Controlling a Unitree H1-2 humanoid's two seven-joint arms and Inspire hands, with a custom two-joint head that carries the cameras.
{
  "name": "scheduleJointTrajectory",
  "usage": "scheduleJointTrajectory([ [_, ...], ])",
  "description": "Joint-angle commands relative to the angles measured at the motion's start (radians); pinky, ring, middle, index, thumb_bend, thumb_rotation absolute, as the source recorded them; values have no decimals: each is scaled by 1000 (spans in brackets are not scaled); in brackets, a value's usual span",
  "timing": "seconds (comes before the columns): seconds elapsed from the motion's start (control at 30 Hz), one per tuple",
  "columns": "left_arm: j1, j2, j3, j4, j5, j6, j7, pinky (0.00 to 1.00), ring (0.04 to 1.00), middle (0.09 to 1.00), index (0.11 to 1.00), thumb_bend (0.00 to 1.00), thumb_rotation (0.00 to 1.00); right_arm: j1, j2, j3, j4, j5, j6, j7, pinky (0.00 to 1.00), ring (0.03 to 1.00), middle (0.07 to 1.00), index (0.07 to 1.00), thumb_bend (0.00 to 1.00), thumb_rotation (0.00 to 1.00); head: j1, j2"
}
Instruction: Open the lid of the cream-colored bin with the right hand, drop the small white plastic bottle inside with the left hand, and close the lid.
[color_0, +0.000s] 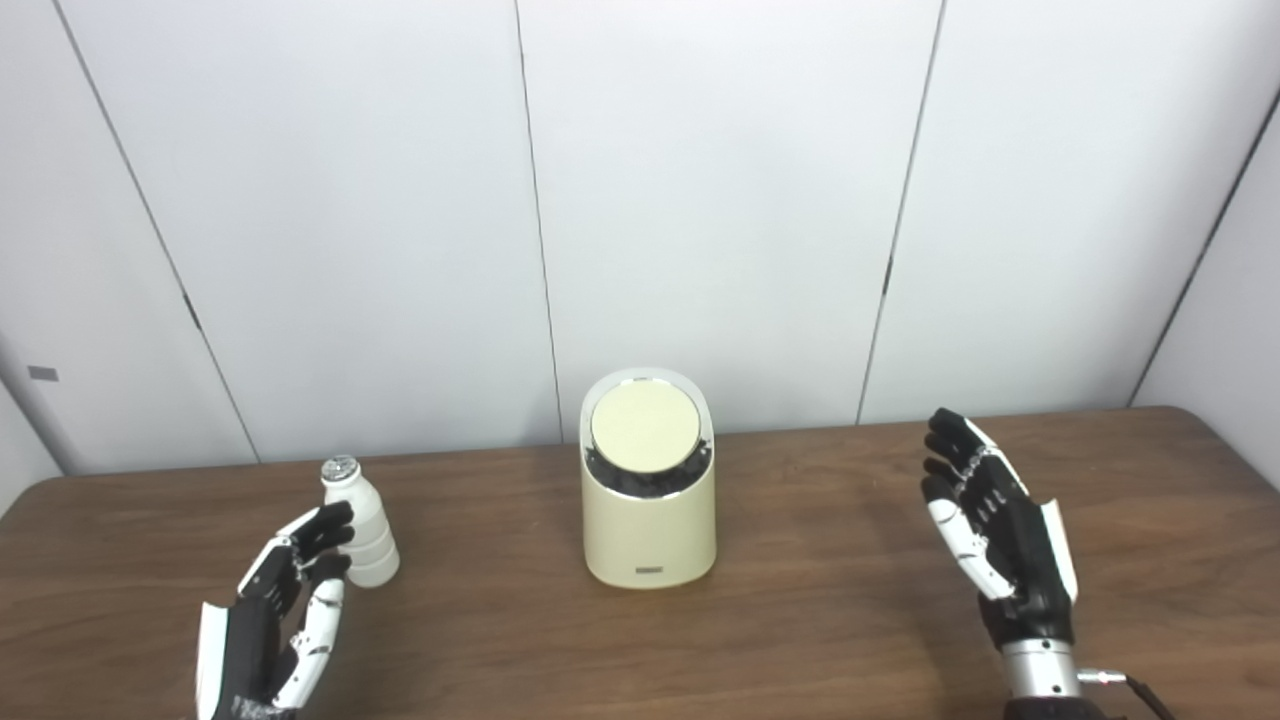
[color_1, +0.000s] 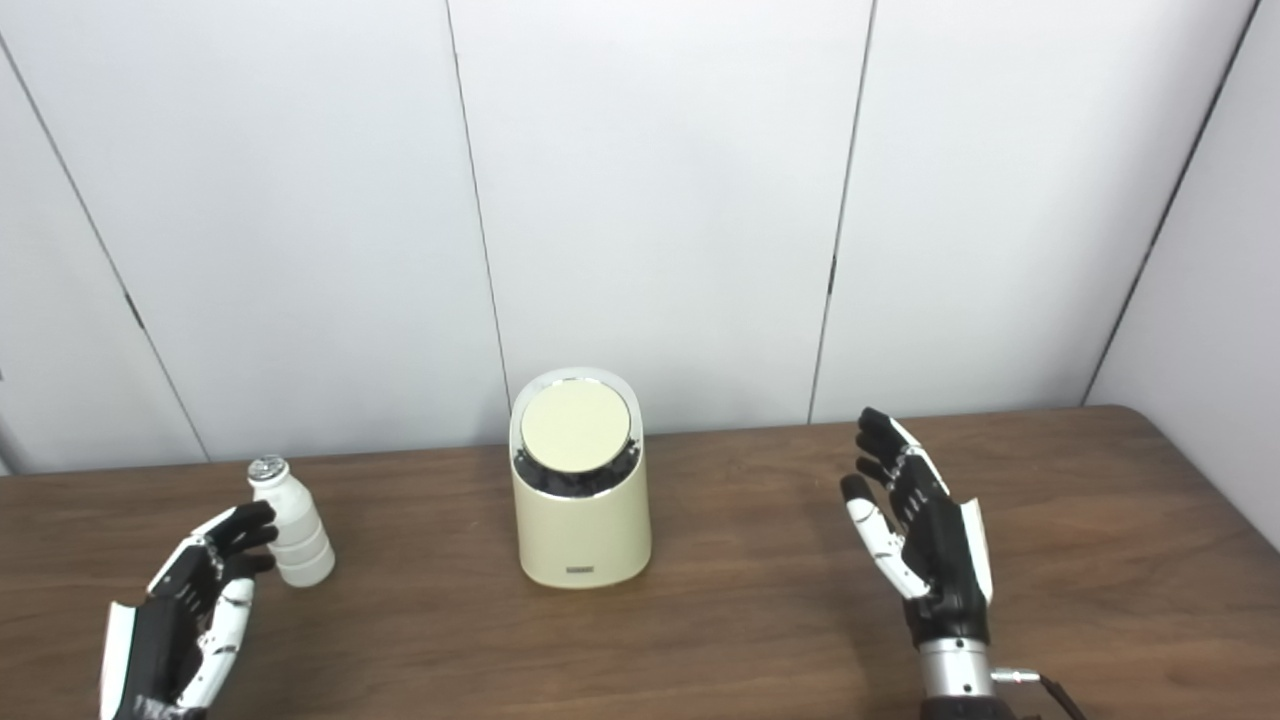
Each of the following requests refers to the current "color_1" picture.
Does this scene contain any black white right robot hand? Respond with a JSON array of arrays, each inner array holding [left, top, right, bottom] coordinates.
[[840, 407, 994, 649]]

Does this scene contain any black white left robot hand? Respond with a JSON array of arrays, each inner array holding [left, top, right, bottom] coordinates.
[[98, 500, 279, 720]]

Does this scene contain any small white plastic bottle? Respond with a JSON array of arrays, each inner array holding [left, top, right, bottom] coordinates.
[[248, 456, 336, 588]]

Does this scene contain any cream-colored bin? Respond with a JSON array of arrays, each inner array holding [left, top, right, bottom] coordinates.
[[509, 367, 653, 589]]

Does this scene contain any round cream bin lid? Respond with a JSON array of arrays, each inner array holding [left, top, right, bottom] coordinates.
[[520, 379, 632, 473]]

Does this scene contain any black bin liner bag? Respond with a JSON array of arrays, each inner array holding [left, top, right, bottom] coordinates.
[[514, 440, 641, 498]]

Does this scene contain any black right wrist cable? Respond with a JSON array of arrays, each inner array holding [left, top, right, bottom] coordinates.
[[992, 668, 1088, 720]]

